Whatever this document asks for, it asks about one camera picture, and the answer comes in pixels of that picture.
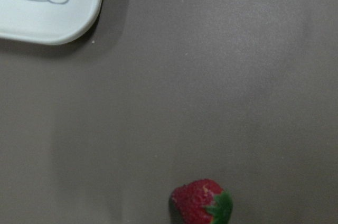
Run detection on red strawberry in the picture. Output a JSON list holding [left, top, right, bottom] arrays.
[[171, 179, 233, 224]]

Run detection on cream rabbit tray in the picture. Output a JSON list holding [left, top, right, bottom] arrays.
[[1, 0, 102, 45]]

